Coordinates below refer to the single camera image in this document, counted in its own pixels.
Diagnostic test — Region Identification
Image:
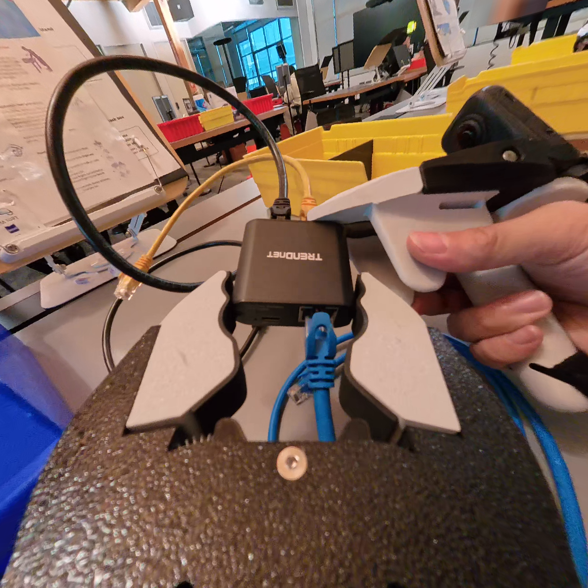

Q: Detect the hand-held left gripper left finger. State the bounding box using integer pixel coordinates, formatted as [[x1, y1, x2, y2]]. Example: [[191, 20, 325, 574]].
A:
[[124, 270, 248, 435]]

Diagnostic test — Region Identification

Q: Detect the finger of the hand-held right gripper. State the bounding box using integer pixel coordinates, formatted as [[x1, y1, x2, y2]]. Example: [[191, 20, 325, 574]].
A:
[[306, 166, 496, 293]]

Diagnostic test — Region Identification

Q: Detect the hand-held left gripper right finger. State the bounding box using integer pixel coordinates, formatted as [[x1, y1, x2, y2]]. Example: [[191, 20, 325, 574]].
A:
[[340, 272, 462, 435]]

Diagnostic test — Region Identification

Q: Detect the yellow network cable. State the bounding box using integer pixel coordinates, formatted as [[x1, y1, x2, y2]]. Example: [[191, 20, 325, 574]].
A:
[[115, 154, 319, 301]]

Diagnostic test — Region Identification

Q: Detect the blue network cable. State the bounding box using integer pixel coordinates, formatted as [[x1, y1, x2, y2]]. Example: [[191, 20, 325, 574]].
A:
[[268, 311, 588, 583]]

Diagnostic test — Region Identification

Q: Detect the black network cable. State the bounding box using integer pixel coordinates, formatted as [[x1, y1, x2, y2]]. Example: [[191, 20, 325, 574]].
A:
[[45, 55, 291, 374]]

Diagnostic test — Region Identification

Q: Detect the black network adapter box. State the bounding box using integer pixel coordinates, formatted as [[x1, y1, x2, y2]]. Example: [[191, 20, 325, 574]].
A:
[[231, 219, 356, 328]]

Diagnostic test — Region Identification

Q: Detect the blue storage bin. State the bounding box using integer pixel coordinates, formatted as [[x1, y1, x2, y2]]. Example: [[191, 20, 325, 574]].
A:
[[0, 322, 76, 547]]

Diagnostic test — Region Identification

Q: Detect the grey desk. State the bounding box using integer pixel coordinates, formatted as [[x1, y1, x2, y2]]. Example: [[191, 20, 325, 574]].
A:
[[0, 177, 588, 588]]

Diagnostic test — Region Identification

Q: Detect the long office desk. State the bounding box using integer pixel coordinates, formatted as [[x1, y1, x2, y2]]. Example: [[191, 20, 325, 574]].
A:
[[168, 103, 295, 153]]

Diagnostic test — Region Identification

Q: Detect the person's right hand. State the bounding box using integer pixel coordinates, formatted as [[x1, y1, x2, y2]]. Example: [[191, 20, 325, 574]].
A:
[[406, 212, 588, 369]]

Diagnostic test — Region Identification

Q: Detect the black office chair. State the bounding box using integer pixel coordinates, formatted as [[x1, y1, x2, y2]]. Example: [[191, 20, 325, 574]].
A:
[[294, 64, 328, 115]]

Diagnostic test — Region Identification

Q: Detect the wooden document stand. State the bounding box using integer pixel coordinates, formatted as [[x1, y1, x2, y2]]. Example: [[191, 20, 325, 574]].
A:
[[416, 0, 469, 69], [0, 0, 190, 309]]

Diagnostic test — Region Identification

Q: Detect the red storage bin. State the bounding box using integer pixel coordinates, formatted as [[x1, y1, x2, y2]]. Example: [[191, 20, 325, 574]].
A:
[[232, 94, 275, 116], [157, 115, 205, 143]]

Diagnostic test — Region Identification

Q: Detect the large black display screen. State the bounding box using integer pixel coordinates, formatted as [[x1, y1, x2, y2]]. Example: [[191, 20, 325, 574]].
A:
[[353, 0, 430, 57]]

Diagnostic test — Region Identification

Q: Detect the black floor lamp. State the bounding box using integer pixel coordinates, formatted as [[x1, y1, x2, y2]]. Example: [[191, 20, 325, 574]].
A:
[[213, 39, 236, 89]]

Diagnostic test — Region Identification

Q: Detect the white instruction sheet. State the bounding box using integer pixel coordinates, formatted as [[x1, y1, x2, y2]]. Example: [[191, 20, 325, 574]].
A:
[[0, 0, 183, 258]]

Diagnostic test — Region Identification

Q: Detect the small white wipe packet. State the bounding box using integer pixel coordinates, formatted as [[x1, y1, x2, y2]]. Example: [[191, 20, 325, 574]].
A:
[[0, 202, 26, 239]]

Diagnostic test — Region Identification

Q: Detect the printed exercise sheet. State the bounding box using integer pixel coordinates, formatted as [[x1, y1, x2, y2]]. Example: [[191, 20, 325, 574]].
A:
[[0, 0, 122, 251]]

